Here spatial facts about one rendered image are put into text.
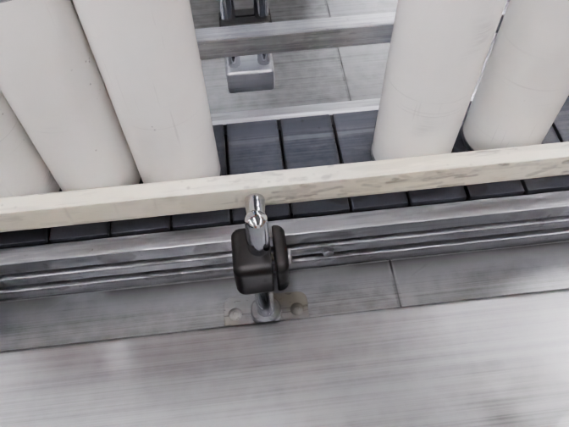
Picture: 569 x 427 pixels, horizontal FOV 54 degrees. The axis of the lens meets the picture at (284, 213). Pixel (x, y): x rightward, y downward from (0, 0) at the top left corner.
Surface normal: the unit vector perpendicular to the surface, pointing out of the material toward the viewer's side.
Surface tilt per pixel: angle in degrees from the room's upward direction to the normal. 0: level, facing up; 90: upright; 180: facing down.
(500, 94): 90
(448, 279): 0
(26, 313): 0
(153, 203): 90
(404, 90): 90
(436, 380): 0
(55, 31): 90
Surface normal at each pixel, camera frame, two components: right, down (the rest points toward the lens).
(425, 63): -0.46, 0.75
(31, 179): 0.89, 0.38
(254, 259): -0.02, -0.55
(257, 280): 0.11, 0.83
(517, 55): -0.77, 0.55
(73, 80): 0.74, 0.56
